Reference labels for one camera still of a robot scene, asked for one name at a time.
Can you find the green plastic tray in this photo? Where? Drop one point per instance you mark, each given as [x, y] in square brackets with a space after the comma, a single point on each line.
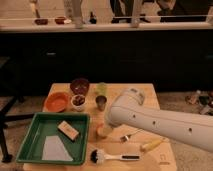
[44, 125]

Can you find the orange peach fruit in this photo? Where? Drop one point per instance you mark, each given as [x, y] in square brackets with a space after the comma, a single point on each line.
[98, 130]

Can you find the red bowl on shelf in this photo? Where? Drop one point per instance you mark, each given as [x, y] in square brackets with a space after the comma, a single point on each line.
[60, 20]

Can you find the green plastic cup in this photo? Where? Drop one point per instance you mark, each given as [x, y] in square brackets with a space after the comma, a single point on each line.
[101, 88]

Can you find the small white bowl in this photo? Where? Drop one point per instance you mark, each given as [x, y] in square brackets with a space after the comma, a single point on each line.
[78, 102]

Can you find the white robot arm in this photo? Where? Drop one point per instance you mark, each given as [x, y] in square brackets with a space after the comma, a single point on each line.
[188, 128]

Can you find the yellow banana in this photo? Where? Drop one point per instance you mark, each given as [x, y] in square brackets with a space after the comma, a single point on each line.
[148, 146]

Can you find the dark maroon bowl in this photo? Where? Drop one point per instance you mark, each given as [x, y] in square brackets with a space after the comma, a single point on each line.
[80, 86]

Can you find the dark bowl on shelf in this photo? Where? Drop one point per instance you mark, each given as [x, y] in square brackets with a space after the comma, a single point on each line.
[41, 21]

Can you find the orange red bowl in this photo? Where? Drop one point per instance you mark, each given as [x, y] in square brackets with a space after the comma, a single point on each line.
[56, 102]

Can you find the dish brush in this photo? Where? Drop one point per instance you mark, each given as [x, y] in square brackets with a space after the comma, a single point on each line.
[98, 156]

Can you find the metal cup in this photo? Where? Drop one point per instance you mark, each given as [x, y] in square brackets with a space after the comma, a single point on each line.
[101, 102]

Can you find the metal fork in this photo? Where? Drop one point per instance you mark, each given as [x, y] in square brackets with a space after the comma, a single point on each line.
[127, 137]

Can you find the black chair frame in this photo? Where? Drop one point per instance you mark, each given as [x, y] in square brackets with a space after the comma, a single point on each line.
[16, 96]

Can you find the grey cloth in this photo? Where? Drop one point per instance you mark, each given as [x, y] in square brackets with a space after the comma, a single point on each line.
[55, 150]

